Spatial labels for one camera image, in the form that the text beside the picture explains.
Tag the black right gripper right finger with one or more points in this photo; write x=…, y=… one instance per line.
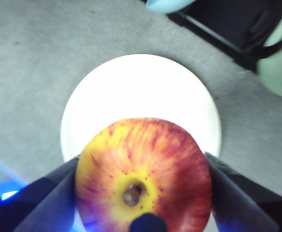
x=242, y=205

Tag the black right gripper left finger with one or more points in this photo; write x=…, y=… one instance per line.
x=42, y=203

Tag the red yellow apple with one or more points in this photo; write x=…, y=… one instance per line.
x=143, y=174

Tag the cream round plate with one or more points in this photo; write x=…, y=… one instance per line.
x=141, y=91

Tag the green round plate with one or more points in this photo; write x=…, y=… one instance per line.
x=276, y=77

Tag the black plate rack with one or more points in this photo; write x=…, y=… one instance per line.
x=228, y=24

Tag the blue round plate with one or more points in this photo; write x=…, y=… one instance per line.
x=165, y=6

